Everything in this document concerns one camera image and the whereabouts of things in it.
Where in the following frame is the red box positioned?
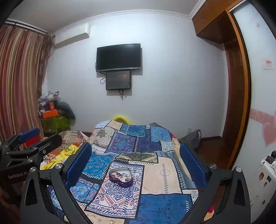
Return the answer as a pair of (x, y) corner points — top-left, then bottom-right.
(24, 135), (41, 147)

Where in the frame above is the green patterned storage box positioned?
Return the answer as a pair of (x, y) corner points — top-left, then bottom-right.
(41, 115), (71, 134)

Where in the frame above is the striped orange blanket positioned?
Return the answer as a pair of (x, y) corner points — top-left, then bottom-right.
(43, 131), (88, 163)

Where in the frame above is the yellow cloth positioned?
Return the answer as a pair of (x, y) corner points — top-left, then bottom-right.
(40, 144), (80, 170)

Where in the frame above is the orange box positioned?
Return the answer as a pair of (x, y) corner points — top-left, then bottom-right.
(43, 109), (58, 119)

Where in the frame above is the white sliding door with hearts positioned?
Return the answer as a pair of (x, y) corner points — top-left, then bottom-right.
(232, 1), (275, 223)

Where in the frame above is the dark grey cushion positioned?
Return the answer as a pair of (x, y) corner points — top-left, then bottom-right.
(56, 101), (76, 126)

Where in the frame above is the purple heart-shaped tin box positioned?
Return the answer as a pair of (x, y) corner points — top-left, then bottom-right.
(109, 167), (133, 188)

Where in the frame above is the dark bag on floor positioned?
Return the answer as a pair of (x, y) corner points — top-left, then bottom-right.
(178, 129), (202, 150)

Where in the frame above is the striped brown curtain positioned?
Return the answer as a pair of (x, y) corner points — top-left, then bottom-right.
(1, 24), (53, 141)

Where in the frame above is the blue patchwork bed cover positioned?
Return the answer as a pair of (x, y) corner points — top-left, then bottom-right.
(47, 119), (216, 224)

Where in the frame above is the yellow round object behind bed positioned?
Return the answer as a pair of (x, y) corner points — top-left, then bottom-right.
(112, 115), (131, 125)

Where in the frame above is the wooden wardrobe with cabinets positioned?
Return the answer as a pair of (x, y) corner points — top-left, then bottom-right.
(192, 0), (251, 169)

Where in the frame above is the small black wall monitor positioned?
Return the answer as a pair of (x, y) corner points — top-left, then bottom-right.
(106, 71), (131, 90)

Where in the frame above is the white wall air conditioner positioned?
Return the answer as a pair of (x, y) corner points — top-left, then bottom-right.
(54, 23), (91, 49)

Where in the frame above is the large black wall television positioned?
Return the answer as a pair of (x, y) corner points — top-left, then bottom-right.
(96, 43), (142, 72)

